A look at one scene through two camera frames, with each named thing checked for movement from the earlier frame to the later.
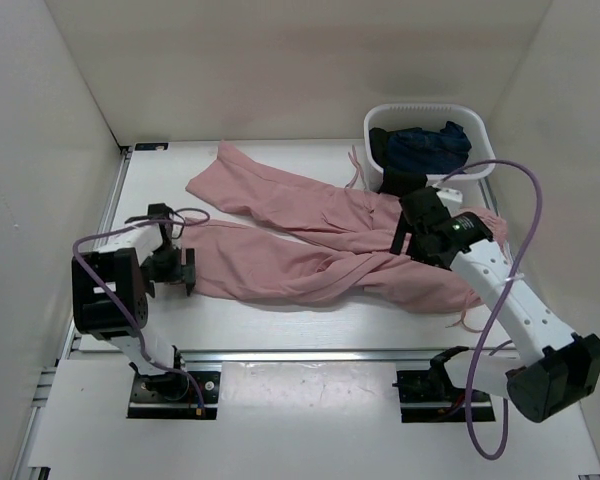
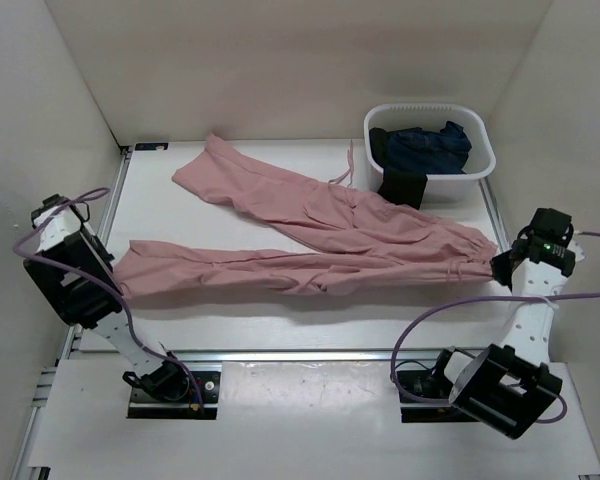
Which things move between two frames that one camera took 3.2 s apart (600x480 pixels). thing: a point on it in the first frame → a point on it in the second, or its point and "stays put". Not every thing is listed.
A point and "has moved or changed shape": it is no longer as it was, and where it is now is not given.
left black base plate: x=173 y=395 stays put
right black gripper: x=399 y=239 → x=500 y=269
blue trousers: x=439 y=151 stays put
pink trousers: x=351 y=264 has moved or changed shape
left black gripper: x=181 y=273 → x=102 y=253
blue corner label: x=151 y=146 stays put
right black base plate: x=430 y=396 stays put
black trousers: x=394 y=183 stays put
